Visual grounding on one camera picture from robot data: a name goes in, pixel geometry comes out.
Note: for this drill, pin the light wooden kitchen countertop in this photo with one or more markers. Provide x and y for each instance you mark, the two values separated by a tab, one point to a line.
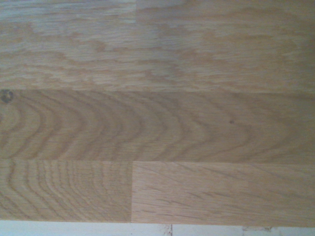
157	110

